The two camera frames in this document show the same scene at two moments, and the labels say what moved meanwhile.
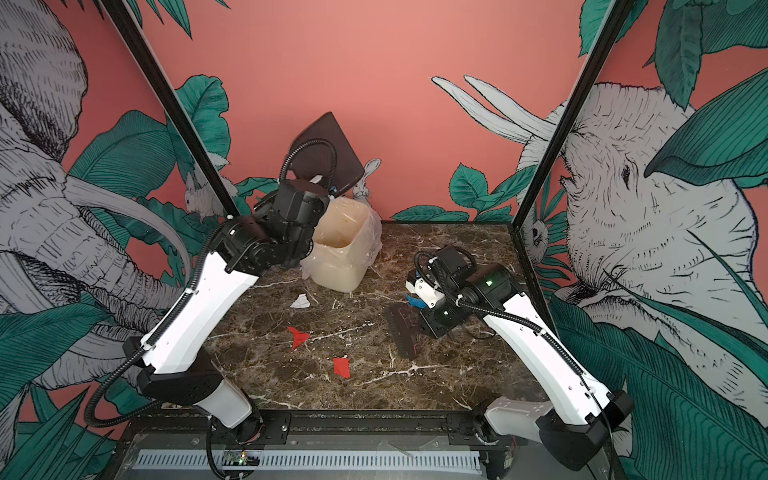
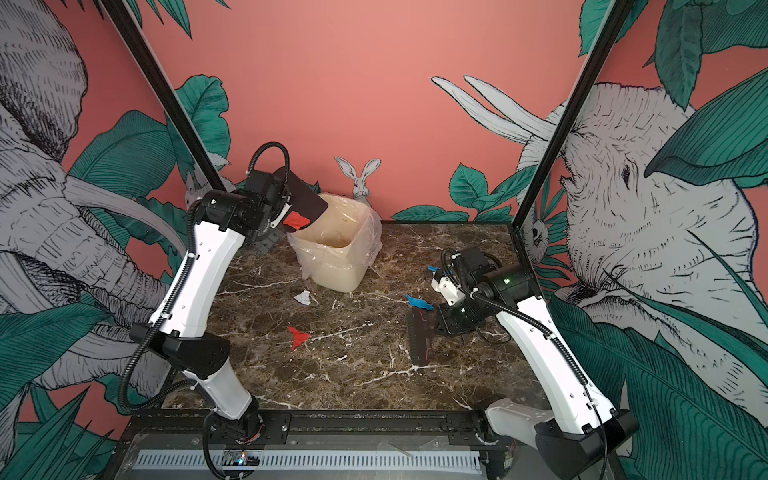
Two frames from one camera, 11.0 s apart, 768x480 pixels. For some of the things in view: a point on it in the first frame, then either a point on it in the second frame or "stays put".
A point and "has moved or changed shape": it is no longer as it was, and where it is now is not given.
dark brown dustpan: [322, 158] has moved or changed shape
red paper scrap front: [341, 367] has moved or changed shape
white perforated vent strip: [196, 460] stays put
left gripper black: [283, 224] -> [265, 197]
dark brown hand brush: [405, 321] has moved or changed shape
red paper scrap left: [298, 337] stays put
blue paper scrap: [416, 302] stays put
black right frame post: [619, 14] stays put
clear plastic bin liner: [348, 233] stays put
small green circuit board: [239, 458] stays put
